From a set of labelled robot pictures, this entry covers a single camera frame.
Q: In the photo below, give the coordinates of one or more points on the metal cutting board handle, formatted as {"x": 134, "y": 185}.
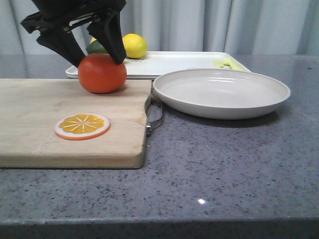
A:
{"x": 154, "y": 112}

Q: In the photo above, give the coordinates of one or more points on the grey curtain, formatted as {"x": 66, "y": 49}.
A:
{"x": 254, "y": 27}

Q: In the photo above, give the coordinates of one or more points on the yellow plastic fork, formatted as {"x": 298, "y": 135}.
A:
{"x": 233, "y": 65}

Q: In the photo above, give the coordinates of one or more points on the wooden cutting board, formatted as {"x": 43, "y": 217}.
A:
{"x": 55, "y": 123}

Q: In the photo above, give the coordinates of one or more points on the yellow lemon right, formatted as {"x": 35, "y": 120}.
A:
{"x": 135, "y": 45}

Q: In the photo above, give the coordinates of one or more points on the green lime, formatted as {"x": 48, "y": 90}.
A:
{"x": 95, "y": 47}

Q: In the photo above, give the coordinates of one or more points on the orange fruit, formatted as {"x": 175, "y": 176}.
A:
{"x": 99, "y": 73}

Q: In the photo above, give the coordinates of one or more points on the beige round plate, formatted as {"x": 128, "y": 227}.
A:
{"x": 221, "y": 94}

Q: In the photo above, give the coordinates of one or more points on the orange slice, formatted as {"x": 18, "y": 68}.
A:
{"x": 82, "y": 126}

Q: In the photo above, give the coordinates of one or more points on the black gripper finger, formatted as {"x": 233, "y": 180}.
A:
{"x": 63, "y": 43}
{"x": 106, "y": 28}

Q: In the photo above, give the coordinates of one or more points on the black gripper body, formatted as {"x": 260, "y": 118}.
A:
{"x": 70, "y": 14}

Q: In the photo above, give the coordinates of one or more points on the white rectangular tray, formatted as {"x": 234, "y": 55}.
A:
{"x": 157, "y": 63}

